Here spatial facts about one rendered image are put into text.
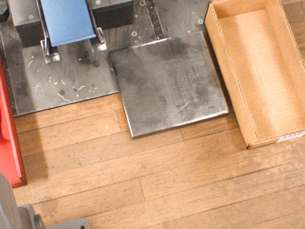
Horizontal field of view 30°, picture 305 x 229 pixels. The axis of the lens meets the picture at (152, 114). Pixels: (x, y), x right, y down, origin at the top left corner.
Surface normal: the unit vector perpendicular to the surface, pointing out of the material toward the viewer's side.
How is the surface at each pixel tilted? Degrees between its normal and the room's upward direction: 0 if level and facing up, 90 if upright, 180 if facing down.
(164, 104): 0
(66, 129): 0
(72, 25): 0
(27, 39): 90
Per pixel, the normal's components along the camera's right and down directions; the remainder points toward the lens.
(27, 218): 0.95, -0.32
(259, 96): 0.05, -0.33
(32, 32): 0.26, 0.92
